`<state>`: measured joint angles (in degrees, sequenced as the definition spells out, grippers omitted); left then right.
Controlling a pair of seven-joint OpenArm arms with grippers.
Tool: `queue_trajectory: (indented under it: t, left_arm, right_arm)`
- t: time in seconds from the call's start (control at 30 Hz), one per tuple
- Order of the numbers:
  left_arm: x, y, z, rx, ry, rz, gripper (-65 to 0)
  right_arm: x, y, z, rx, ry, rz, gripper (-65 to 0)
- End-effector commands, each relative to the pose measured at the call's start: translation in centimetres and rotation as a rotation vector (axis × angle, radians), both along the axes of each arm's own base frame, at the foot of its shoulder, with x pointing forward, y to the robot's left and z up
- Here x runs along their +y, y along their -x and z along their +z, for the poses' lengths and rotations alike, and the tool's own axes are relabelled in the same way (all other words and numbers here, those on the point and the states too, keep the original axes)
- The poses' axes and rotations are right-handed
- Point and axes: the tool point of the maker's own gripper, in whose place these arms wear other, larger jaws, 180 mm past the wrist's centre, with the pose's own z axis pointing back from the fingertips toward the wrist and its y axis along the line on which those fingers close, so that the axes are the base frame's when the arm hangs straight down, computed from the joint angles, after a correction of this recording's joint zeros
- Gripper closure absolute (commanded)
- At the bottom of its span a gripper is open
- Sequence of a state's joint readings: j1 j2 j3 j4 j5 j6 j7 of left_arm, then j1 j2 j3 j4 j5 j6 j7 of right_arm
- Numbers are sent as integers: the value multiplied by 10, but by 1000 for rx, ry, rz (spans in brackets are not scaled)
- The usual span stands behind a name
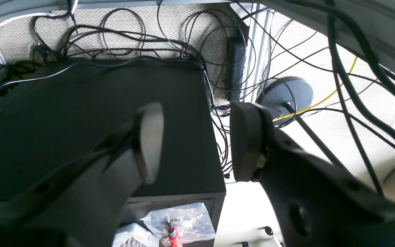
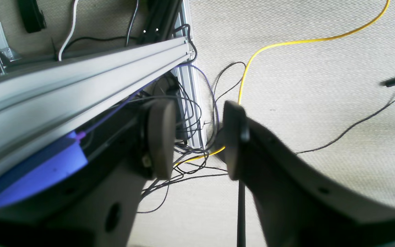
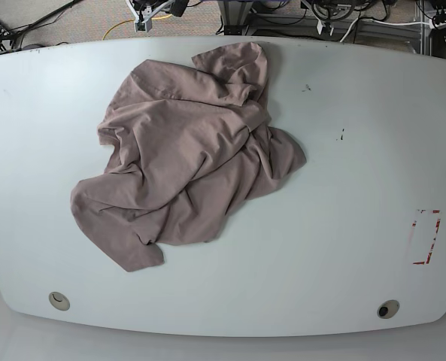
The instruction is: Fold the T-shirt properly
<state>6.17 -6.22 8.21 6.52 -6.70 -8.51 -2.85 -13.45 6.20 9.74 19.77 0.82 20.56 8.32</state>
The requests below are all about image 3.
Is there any image-left white wrist camera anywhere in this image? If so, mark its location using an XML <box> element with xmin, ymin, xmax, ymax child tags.
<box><xmin>134</xmin><ymin>11</ymin><xmax>152</xmax><ymax>32</ymax></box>

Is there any right table cable grommet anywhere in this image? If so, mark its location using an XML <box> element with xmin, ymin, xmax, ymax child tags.
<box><xmin>377</xmin><ymin>299</ymin><xmax>400</xmax><ymax>319</ymax></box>

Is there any mauve T-shirt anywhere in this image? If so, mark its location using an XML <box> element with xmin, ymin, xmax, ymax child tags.
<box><xmin>71</xmin><ymin>42</ymin><xmax>306</xmax><ymax>272</ymax></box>

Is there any red tape rectangle marker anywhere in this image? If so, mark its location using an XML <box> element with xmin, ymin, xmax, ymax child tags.
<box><xmin>408</xmin><ymin>209</ymin><xmax>441</xmax><ymax>265</ymax></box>

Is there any left table cable grommet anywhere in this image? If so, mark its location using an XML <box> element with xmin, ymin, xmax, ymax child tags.
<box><xmin>48</xmin><ymin>292</ymin><xmax>70</xmax><ymax>311</ymax></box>

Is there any yellow floor cable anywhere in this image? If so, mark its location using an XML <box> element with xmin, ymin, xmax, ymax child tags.
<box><xmin>102</xmin><ymin>14</ymin><xmax>175</xmax><ymax>41</ymax></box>

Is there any black tripod on floor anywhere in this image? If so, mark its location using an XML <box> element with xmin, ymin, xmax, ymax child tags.
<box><xmin>0</xmin><ymin>1</ymin><xmax>80</xmax><ymax>55</ymax></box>

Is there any table cable grommet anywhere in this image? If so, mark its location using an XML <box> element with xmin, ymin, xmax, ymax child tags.
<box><xmin>377</xmin><ymin>299</ymin><xmax>400</xmax><ymax>319</ymax></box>
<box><xmin>48</xmin><ymin>292</ymin><xmax>70</xmax><ymax>311</ymax></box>

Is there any aluminium frame stand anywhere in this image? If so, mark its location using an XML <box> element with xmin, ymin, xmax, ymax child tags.
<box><xmin>217</xmin><ymin>1</ymin><xmax>257</xmax><ymax>36</ymax></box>

